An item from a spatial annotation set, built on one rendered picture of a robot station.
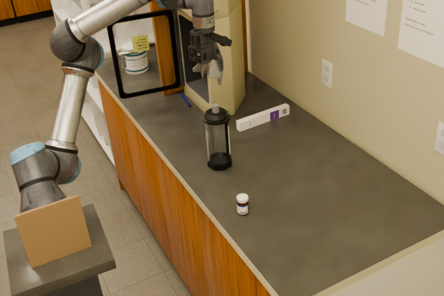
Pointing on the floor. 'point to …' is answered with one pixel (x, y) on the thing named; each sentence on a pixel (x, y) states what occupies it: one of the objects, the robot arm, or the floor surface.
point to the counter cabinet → (224, 275)
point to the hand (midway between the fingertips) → (213, 78)
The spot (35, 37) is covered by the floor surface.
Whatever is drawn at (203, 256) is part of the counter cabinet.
